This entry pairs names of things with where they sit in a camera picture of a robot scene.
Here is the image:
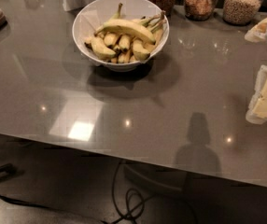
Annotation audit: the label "glass jar light beans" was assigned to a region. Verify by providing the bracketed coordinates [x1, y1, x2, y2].
[223, 0, 262, 25]

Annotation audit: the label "right edge yellow banana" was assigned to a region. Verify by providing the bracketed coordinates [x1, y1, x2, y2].
[144, 27, 163, 52]

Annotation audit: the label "left front yellow banana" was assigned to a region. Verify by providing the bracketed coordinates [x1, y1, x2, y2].
[91, 36, 116, 60]

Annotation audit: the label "small centre yellow banana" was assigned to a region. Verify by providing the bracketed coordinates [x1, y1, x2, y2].
[119, 35, 132, 52]

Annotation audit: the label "black floor cable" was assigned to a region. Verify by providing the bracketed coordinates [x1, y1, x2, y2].
[99, 159, 200, 224]

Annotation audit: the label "small middle yellow banana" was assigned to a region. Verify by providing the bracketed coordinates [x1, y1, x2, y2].
[104, 33, 119, 48]

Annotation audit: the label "small yellow banana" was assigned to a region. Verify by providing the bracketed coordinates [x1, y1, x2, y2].
[104, 33, 119, 48]
[119, 35, 132, 52]

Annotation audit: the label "right front yellow banana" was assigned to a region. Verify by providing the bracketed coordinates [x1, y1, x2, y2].
[132, 39, 150, 61]

